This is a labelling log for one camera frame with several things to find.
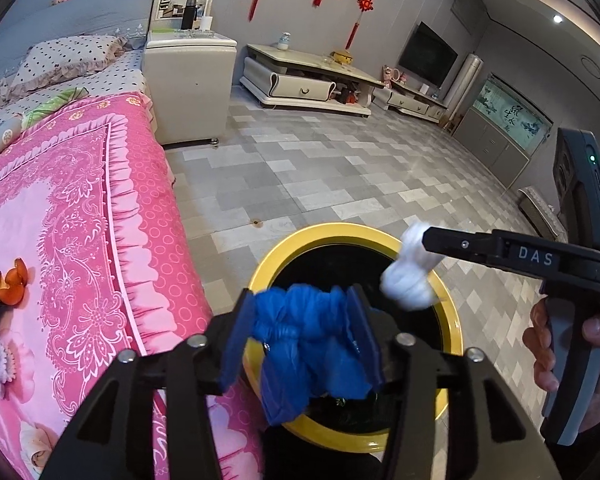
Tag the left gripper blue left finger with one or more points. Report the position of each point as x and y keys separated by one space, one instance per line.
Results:
x=236 y=327

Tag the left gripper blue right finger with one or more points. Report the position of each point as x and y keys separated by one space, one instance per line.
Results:
x=362 y=333

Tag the blue plastic glove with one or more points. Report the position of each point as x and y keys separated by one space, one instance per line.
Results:
x=308 y=352

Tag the white tissue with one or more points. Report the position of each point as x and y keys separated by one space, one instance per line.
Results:
x=405 y=281

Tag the yellow rimmed black trash bin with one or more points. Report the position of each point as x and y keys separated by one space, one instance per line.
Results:
x=344 y=254

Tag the person's right hand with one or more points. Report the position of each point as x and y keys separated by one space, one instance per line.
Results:
x=538 y=339

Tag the fish tank cabinet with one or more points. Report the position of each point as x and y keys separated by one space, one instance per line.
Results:
x=503 y=129

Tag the pink floral bed quilt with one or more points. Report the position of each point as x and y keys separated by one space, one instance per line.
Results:
x=116 y=349

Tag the white standing air conditioner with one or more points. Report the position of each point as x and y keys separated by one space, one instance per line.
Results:
x=462 y=82

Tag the white tv stand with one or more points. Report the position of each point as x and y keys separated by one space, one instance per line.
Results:
x=278 y=78

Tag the white bedside cabinet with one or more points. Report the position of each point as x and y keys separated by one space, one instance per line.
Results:
x=189 y=77

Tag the yellow pot ornament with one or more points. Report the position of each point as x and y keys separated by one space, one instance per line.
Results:
x=342 y=57

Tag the small white ceramic jar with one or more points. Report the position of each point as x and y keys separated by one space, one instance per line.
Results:
x=283 y=42

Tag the black thermos bottle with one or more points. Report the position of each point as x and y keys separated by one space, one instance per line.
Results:
x=189 y=15

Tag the polka dot pillow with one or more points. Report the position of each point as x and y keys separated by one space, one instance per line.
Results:
x=62 y=59

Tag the grey bed headboard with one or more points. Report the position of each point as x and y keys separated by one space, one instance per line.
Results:
x=126 y=18

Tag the wall mounted black television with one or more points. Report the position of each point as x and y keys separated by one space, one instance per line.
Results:
x=428 y=56

